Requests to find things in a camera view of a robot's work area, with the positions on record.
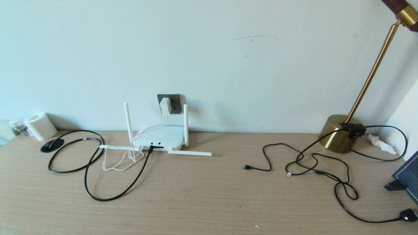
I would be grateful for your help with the white power adapter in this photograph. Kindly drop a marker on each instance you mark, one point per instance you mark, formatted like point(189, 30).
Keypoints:
point(165, 105)

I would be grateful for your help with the white wifi router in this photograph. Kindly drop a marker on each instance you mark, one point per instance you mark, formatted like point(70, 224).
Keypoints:
point(160, 137)

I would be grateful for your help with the brass desk lamp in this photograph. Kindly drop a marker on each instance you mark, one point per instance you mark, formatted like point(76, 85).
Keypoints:
point(336, 133)

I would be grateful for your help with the black oval desk grommet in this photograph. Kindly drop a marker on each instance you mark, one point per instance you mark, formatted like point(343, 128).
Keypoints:
point(51, 145)

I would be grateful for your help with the white paper roll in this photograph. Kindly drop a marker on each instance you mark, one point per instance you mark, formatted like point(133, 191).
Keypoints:
point(40, 126)

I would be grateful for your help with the crumpled white tissue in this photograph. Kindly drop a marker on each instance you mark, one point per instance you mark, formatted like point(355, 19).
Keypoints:
point(380, 142)

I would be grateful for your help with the small clear jar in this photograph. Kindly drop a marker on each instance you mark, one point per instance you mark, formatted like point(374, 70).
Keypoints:
point(18, 125)

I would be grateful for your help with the translucent plastic object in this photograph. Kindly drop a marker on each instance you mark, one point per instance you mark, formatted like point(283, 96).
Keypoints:
point(5, 132)

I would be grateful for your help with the grey wall socket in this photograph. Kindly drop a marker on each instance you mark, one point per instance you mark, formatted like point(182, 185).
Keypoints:
point(176, 104)

